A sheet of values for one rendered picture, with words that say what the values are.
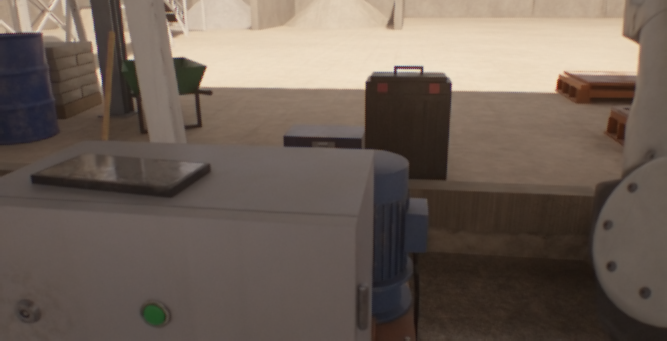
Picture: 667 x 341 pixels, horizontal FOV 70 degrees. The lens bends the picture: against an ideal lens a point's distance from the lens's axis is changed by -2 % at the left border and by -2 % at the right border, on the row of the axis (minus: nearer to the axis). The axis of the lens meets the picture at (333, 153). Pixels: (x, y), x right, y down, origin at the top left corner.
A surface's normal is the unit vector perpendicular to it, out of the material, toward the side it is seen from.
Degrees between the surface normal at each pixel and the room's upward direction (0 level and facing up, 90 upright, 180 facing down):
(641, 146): 69
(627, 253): 63
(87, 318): 90
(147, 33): 91
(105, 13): 90
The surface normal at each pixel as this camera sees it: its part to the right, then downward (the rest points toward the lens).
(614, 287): -0.89, -0.37
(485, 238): -0.15, 0.29
